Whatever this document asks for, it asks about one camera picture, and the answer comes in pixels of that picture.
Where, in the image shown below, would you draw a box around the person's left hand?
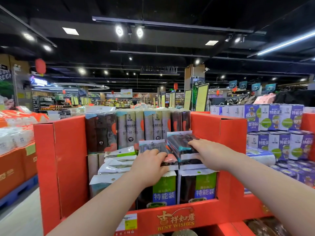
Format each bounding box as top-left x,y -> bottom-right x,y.
129,148 -> 170,189

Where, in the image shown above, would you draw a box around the person's right hand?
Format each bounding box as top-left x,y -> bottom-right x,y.
188,139 -> 237,171

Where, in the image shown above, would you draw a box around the dark bag pack teal header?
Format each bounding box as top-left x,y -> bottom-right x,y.
167,131 -> 201,160

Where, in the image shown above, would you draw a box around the dark bag pack coral mark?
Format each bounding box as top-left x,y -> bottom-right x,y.
138,139 -> 179,167

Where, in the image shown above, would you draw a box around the person's right forearm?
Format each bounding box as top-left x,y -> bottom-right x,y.
228,152 -> 315,236

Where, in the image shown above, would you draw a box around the person's left forearm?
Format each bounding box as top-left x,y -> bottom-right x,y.
46,171 -> 148,236

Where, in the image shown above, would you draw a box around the dark flat bag pack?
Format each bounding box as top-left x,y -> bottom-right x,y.
178,158 -> 208,170

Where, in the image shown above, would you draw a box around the dark pack green blue label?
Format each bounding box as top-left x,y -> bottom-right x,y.
136,170 -> 177,210
179,169 -> 218,204

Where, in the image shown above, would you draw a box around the white pack with green stripe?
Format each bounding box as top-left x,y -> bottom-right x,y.
104,146 -> 137,158

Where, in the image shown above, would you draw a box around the small yellow sign board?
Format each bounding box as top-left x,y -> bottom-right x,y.
183,89 -> 192,111

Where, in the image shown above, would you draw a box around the white lying bag pack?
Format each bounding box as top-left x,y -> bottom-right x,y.
98,156 -> 137,175

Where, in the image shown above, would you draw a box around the row of upright bag rolls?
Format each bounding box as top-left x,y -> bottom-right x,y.
85,107 -> 191,153

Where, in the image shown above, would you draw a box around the large yellow sign board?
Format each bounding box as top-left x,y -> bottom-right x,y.
195,83 -> 210,112

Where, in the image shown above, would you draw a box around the white pack with teal corner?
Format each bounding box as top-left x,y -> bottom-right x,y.
89,172 -> 125,198

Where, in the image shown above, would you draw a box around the white wrapped roll pack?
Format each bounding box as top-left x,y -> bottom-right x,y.
246,147 -> 276,167

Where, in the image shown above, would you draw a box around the beige bag rolls pack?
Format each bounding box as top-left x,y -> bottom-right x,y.
87,152 -> 106,181

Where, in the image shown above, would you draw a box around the yellow white price tag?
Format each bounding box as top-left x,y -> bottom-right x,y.
115,213 -> 138,232

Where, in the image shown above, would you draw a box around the brown store pillar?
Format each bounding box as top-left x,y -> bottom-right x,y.
184,64 -> 206,92

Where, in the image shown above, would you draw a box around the stack of purple white boxes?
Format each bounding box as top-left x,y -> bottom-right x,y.
210,104 -> 315,162

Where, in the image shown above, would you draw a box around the pink bag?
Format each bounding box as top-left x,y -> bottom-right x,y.
253,93 -> 276,105

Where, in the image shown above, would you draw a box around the dark hanging letter sign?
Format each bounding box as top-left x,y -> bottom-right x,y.
140,65 -> 179,76

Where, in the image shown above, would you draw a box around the red cardboard display bin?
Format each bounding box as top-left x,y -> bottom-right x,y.
33,111 -> 274,236

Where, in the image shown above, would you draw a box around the pile of purple round packets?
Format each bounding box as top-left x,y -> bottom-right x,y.
269,160 -> 315,189

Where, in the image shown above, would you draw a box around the brown packs in lower bin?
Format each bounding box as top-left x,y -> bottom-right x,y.
244,217 -> 292,236

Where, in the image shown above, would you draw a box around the pile of black bags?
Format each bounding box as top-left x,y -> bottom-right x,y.
274,89 -> 315,108

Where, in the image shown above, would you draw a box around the red cardboard side bin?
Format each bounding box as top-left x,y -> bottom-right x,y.
300,113 -> 315,162

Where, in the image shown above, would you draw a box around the background store shelves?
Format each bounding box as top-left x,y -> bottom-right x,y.
32,95 -> 83,114

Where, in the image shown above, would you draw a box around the long tube ceiling light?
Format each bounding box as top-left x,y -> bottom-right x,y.
257,31 -> 315,56

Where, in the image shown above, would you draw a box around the glowing blue neon sign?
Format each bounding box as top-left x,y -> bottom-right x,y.
30,76 -> 49,87

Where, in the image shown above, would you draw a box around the orange cardboard display bin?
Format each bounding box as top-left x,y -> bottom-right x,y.
0,142 -> 38,199

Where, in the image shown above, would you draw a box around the pile of white tissue packets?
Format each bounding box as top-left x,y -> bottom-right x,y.
0,106 -> 50,156

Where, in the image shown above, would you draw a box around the blue plastic pallet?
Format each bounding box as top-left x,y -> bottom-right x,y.
0,175 -> 39,210

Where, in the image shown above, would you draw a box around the red hanging lantern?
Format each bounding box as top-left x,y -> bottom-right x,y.
35,58 -> 47,76

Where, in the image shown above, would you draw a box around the black ceiling light rail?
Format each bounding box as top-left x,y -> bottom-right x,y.
92,16 -> 254,34

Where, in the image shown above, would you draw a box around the green wall poster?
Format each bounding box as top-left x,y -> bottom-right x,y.
0,64 -> 16,110

